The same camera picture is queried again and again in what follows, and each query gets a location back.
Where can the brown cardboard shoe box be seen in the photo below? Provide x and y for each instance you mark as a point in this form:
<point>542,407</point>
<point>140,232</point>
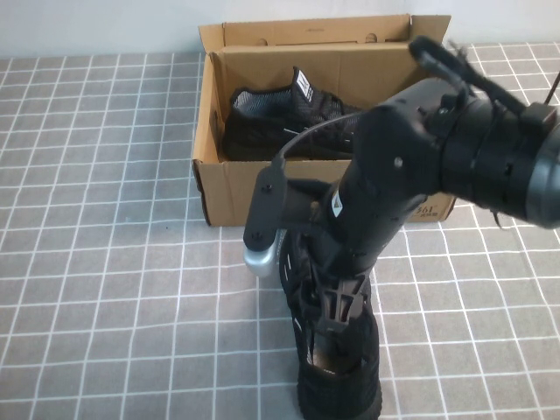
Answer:
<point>227,197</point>

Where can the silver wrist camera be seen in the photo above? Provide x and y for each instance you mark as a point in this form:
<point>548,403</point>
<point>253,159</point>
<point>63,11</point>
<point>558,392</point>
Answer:
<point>260,262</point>

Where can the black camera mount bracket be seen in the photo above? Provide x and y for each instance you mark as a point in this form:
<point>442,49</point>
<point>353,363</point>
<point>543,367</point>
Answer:
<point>267,205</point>

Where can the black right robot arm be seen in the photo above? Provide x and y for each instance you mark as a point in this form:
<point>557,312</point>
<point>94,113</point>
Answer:
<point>481,166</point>

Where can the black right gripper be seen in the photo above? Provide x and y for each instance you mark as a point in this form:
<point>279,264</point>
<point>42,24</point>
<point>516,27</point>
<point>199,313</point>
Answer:
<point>367,223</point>

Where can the black knit sneaker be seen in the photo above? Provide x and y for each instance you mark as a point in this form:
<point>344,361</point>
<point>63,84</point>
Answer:
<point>337,394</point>
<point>258,131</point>

